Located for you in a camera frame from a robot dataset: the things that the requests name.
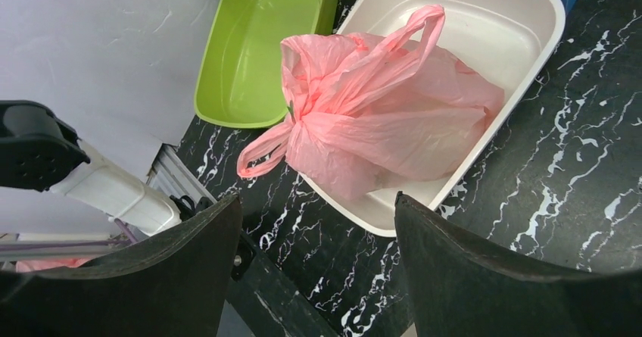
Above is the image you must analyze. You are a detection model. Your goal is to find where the pink plastic grocery bag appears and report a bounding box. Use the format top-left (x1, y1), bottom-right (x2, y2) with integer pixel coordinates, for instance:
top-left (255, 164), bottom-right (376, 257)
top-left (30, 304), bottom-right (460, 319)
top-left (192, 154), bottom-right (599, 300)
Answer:
top-left (236, 5), bottom-right (504, 199)

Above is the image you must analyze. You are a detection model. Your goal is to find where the aluminium base frame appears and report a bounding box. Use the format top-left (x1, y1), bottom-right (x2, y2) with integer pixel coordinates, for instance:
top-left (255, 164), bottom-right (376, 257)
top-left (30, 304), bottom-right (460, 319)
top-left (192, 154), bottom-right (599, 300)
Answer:
top-left (1, 145), bottom-right (216, 273)

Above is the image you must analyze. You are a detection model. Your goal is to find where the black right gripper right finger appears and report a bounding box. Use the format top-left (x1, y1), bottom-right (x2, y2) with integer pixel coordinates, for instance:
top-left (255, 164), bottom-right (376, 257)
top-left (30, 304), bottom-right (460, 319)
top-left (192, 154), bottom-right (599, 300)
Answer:
top-left (394, 192), bottom-right (641, 336)

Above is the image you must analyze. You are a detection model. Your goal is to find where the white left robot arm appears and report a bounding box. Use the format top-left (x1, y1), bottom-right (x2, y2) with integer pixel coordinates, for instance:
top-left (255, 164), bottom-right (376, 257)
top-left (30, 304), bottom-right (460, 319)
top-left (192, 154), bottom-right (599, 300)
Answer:
top-left (1, 100), bottom-right (193, 236)

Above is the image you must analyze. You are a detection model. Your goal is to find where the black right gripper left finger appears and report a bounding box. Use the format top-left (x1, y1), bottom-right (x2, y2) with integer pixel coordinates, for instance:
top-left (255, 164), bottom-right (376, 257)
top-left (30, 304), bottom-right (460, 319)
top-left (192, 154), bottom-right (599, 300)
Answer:
top-left (1, 195), bottom-right (242, 336)

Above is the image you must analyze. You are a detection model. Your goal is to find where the green plastic tray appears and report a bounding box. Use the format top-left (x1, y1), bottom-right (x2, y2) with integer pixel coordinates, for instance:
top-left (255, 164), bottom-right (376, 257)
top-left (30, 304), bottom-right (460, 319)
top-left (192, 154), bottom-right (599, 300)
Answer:
top-left (194, 0), bottom-right (338, 129)

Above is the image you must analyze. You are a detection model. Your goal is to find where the white rectangular tray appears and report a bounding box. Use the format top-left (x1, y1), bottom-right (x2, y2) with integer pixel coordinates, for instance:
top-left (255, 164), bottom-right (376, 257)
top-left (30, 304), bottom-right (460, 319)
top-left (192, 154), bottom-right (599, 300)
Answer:
top-left (300, 0), bottom-right (567, 239)

